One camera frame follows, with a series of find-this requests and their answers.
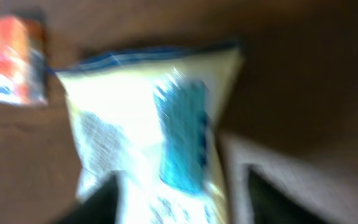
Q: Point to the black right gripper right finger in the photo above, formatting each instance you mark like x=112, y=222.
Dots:
x=270, y=206

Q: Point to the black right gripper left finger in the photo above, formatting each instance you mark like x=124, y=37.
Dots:
x=100, y=208

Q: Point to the yellow snack bag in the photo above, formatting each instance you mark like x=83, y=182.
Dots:
x=148, y=116

